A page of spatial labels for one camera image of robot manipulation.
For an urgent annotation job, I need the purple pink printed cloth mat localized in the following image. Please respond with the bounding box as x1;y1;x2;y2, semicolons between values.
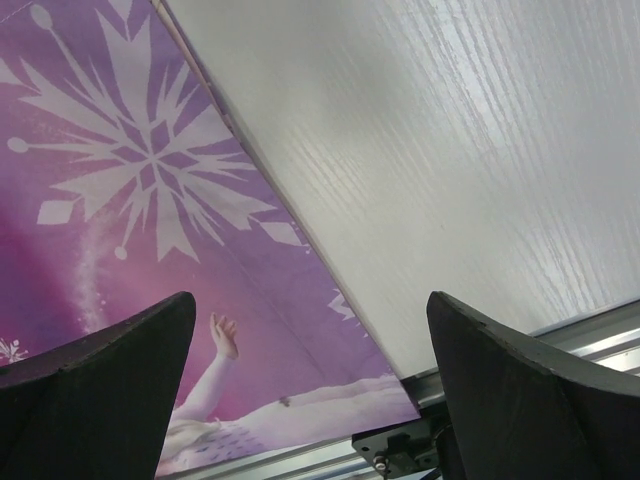
1;1;418;477

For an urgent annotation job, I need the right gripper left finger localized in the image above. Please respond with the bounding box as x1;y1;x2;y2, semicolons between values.
1;292;196;479

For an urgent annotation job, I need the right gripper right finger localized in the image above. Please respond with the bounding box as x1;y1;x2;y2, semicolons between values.
426;292;639;479

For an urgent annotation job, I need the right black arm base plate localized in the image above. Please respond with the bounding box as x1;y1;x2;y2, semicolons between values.
351;415;451;479

